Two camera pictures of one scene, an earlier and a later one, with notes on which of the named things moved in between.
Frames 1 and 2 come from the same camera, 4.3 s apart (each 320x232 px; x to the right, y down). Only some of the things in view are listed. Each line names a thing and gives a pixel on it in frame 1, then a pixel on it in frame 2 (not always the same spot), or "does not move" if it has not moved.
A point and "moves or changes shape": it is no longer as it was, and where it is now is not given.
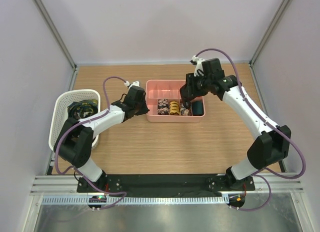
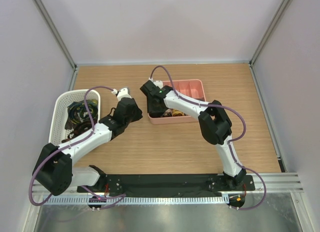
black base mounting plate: x=164 y=183 does not move
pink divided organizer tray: x=166 y=89 does not move
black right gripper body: x=198 y=86 -> x=151 y=108
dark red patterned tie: x=190 y=112 moves or changes shape
